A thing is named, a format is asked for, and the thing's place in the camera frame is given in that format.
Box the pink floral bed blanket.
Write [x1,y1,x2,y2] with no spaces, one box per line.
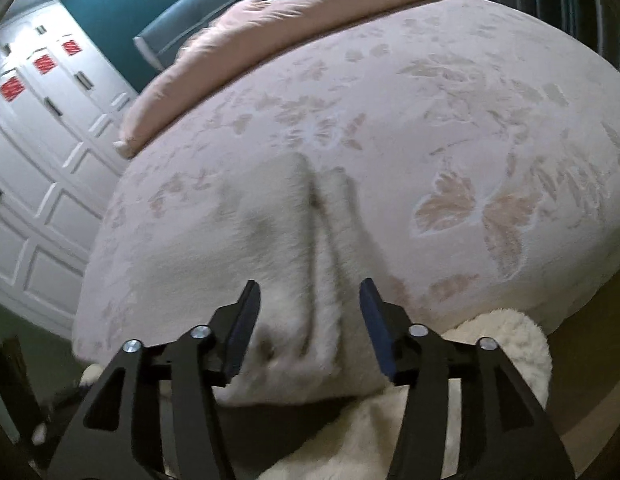
[72,0,620,364]

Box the white fluffy rug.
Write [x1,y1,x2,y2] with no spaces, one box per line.
[31,308,554,480]

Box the beige knitted sweater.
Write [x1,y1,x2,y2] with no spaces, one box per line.
[213,153,390,406]

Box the white panelled wardrobe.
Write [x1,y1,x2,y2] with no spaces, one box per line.
[0,0,137,338]

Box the pink folded duvet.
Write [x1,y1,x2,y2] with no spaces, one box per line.
[113,0,430,158]

